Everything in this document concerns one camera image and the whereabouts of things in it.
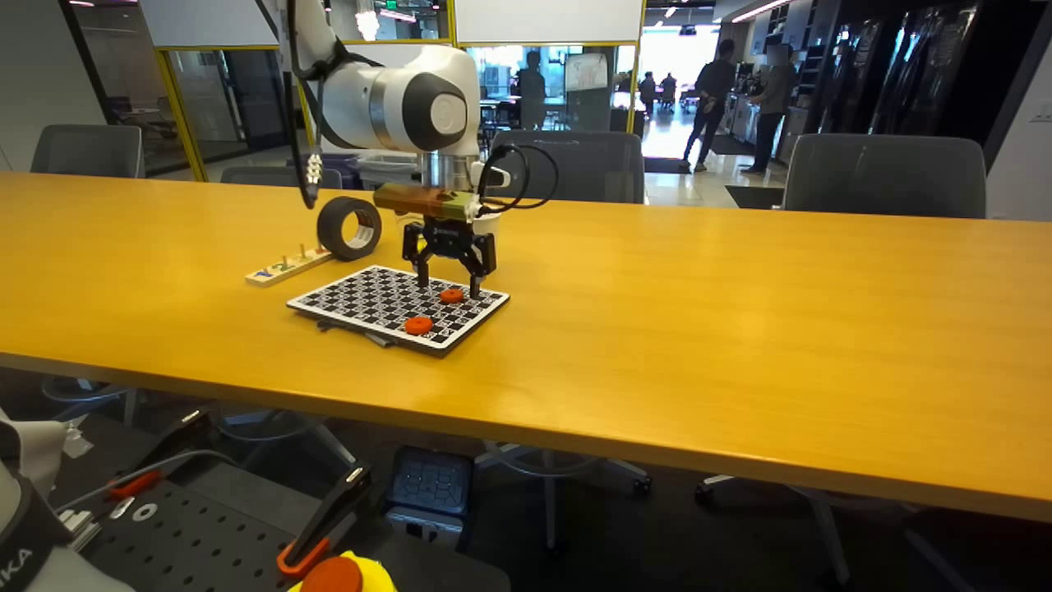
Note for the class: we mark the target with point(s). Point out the grey chair far right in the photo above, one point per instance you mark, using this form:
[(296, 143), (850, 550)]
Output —
[(928, 174)]

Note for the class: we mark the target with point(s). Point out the yellow red emergency stop button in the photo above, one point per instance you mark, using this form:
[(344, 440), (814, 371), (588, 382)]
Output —
[(346, 573)]

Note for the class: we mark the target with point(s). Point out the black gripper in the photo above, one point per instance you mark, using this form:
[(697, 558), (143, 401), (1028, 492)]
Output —
[(448, 239)]

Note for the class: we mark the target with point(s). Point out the orange handled black tool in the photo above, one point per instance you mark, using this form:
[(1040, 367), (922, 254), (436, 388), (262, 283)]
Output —
[(318, 538)]

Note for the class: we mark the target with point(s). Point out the orange ring board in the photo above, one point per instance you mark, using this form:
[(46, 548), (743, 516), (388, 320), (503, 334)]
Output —
[(451, 294)]

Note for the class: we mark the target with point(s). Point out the grey chair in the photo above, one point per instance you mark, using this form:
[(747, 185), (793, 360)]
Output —
[(574, 165), (928, 174), (91, 150)]

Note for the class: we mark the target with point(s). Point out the grey chair middle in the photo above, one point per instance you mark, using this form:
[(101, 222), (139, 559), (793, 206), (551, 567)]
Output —
[(574, 165)]

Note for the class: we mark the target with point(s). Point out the grey chair far left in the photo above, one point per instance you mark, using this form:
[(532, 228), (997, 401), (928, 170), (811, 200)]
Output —
[(91, 150)]

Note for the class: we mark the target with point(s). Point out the black perforated equipment plate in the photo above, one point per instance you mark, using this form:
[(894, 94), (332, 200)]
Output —
[(191, 523)]

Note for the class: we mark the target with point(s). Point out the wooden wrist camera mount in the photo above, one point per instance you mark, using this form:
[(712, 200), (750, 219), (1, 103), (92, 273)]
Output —
[(405, 200)]

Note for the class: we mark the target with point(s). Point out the wooden number puzzle board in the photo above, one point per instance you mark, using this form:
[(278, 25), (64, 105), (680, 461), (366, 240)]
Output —
[(286, 264)]

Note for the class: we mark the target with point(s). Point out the black white checkered calibration board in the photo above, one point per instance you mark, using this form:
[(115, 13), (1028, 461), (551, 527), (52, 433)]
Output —
[(388, 303)]

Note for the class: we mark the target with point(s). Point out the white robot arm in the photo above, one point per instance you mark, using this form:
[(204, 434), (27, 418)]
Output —
[(426, 105)]

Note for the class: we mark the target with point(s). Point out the black tape roll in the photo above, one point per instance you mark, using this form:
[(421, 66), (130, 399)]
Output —
[(349, 228)]

